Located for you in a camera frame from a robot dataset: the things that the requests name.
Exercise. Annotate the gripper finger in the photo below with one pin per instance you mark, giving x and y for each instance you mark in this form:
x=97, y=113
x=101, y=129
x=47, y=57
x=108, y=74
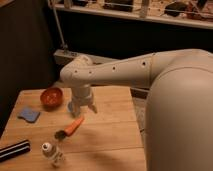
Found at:
x=93, y=108
x=76, y=111

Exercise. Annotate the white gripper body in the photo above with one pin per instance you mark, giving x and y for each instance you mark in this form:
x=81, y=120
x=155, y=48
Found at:
x=82, y=96

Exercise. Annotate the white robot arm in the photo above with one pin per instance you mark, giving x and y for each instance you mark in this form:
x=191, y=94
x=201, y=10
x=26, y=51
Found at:
x=178, y=128

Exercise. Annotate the orange ceramic cup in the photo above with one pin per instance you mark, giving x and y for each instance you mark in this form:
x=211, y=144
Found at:
x=52, y=97

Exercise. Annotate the toy carrot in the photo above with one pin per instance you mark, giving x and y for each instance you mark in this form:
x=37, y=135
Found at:
x=69, y=130

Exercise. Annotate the metal pole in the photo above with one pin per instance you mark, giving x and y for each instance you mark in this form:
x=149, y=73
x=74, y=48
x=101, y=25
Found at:
x=64, y=46

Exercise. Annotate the black white striped block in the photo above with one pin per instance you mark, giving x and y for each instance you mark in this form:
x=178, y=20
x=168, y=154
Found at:
x=14, y=150

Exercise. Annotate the upper shelf ledge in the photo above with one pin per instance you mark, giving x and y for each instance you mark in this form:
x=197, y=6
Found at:
x=189, y=13

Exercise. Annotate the metal baseboard rail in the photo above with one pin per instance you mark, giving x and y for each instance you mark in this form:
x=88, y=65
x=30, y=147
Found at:
x=64, y=57

